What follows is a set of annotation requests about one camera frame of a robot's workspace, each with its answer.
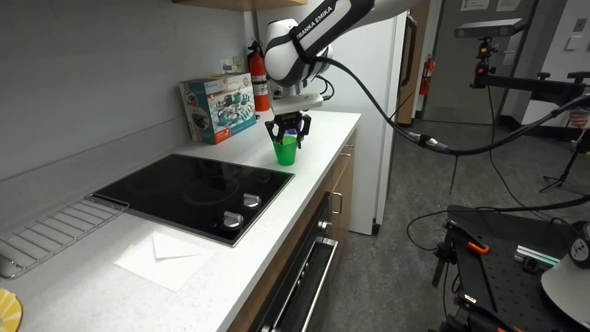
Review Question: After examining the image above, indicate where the silver cooktop knob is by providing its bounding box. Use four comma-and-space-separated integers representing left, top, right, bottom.
240, 193, 264, 211
222, 211, 245, 231

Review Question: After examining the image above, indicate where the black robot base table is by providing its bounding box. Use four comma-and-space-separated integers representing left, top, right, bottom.
432, 206, 590, 332

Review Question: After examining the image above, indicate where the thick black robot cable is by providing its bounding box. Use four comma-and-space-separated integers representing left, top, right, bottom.
306, 54, 590, 158

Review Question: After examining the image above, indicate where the orange clamp handle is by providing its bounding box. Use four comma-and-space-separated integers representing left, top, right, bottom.
465, 241, 493, 259

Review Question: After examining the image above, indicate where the black camera boom stand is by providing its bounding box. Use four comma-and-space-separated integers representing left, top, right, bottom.
470, 38, 590, 108

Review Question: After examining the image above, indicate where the black tripod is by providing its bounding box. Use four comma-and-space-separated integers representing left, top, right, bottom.
540, 126, 590, 196

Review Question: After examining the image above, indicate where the white refrigerator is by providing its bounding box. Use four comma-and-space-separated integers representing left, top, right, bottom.
269, 12, 421, 237

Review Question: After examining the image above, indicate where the green plastic cup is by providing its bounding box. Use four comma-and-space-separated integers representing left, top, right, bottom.
273, 136, 301, 169

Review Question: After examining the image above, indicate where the toy cookware set box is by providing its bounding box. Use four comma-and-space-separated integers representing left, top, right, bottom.
177, 73, 258, 147

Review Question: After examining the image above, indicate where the yellow round object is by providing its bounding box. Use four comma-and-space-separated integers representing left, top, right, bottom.
0, 289, 26, 332

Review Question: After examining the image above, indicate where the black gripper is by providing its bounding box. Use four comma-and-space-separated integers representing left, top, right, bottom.
264, 110, 314, 152

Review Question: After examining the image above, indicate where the red fire extinguisher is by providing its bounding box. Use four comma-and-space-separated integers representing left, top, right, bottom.
419, 56, 439, 100
245, 40, 273, 115

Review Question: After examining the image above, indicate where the narrow wooden cabinet door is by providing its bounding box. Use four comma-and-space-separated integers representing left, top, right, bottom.
325, 132, 358, 237

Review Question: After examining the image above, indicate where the green white tool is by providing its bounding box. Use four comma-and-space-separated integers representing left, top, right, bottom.
515, 244, 563, 268

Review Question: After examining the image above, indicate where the thin black floor cable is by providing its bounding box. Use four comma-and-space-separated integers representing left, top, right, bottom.
404, 209, 452, 254

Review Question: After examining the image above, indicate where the black built-in oven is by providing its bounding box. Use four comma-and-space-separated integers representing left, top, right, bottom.
251, 191, 347, 332

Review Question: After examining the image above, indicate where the black glass cooktop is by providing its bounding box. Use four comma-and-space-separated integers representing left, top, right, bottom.
91, 154, 295, 248

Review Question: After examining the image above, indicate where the grey door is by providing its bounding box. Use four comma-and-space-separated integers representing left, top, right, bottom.
422, 0, 537, 126

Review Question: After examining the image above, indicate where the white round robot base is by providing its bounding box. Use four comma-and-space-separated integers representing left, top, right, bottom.
540, 255, 590, 331

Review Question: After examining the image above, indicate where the black stereo camera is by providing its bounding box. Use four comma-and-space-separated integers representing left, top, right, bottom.
454, 17, 524, 41

